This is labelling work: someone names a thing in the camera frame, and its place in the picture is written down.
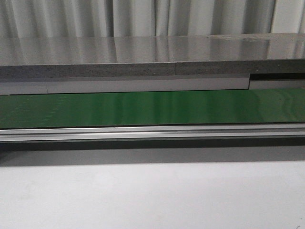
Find grey right cabinet panel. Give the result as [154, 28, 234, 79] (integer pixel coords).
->
[249, 80, 305, 90]

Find grey cabinet panel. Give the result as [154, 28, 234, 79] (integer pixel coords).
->
[0, 73, 250, 95]
[249, 80, 305, 90]

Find green conveyor belt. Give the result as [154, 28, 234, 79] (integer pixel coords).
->
[0, 88, 305, 129]

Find aluminium conveyor side rail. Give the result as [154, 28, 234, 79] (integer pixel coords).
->
[0, 123, 305, 143]

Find grey stone countertop slab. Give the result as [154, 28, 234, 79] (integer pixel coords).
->
[0, 33, 305, 82]

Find white pleated curtain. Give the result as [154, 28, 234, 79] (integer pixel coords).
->
[0, 0, 305, 38]

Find grey cabinet front panel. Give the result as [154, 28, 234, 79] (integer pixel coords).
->
[0, 73, 250, 95]

